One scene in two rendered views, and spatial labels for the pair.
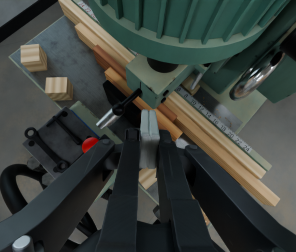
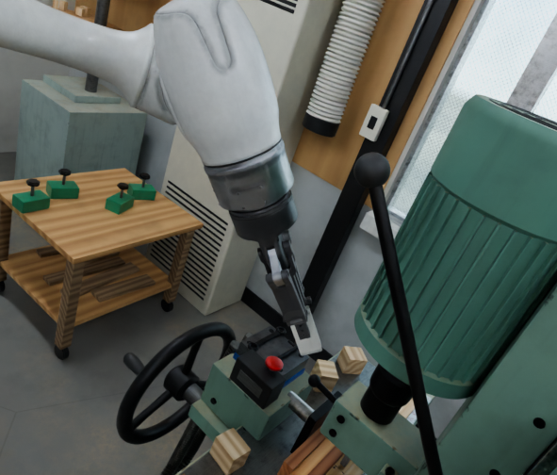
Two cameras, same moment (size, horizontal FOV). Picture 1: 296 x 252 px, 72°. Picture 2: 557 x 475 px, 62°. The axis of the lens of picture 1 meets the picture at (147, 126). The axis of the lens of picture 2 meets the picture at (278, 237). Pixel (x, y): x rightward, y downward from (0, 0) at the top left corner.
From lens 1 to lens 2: 55 cm
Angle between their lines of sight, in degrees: 64
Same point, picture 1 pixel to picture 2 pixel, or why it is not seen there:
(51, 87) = (323, 364)
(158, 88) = (343, 401)
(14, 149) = not seen: hidden behind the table
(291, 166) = not seen: outside the picture
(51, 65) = (349, 377)
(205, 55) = (362, 330)
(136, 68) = (359, 387)
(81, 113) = (302, 380)
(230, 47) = (370, 336)
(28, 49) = (358, 352)
